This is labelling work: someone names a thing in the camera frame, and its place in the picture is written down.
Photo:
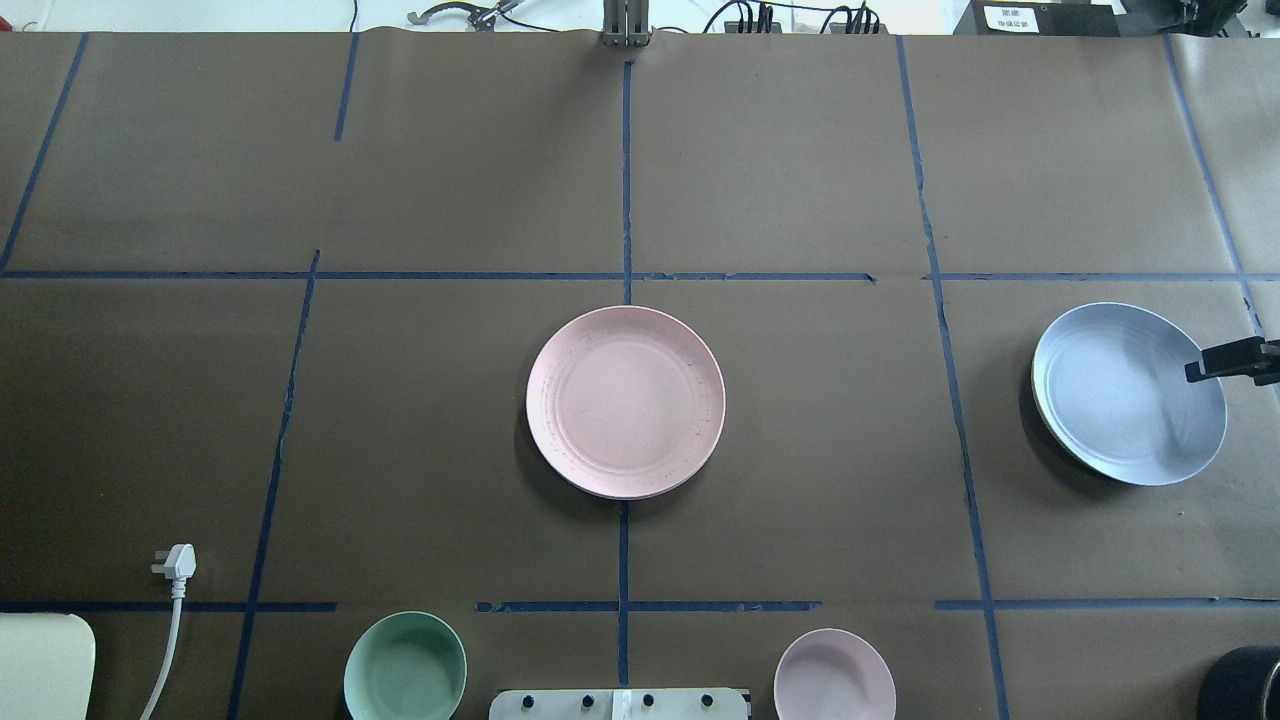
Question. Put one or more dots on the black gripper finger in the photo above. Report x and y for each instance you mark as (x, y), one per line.
(1254, 357)

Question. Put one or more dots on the green plate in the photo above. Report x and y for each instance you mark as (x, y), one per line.
(1041, 438)

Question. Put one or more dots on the pink plate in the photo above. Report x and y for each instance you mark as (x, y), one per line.
(626, 402)

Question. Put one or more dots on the dark blue saucepan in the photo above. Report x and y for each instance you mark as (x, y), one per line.
(1242, 684)

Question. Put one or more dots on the black box with label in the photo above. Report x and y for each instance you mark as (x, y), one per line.
(1038, 18)

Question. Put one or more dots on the pink bowl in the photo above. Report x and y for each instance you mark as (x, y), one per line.
(833, 674)

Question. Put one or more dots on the green bowl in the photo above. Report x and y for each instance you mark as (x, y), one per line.
(408, 665)

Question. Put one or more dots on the cream white toaster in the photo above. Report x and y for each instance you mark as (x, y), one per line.
(47, 663)

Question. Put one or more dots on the grey metal camera post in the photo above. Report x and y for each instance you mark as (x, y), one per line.
(626, 23)

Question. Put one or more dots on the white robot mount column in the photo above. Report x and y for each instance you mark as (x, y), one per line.
(623, 703)

